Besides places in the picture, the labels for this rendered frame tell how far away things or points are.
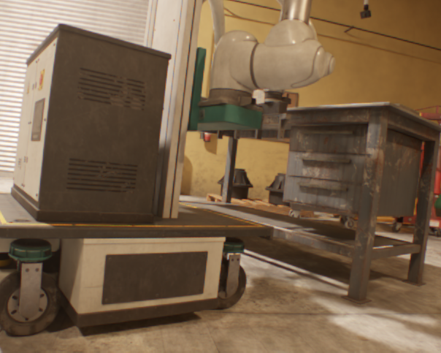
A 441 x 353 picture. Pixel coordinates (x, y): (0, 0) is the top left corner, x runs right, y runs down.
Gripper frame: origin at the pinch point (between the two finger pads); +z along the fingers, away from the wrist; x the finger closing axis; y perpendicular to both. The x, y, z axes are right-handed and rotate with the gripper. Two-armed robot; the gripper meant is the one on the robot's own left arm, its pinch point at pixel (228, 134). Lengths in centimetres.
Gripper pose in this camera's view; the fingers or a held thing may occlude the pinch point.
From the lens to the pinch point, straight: 182.5
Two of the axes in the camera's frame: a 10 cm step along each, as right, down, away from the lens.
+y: 8.1, 0.8, 5.8
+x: -5.7, -0.8, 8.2
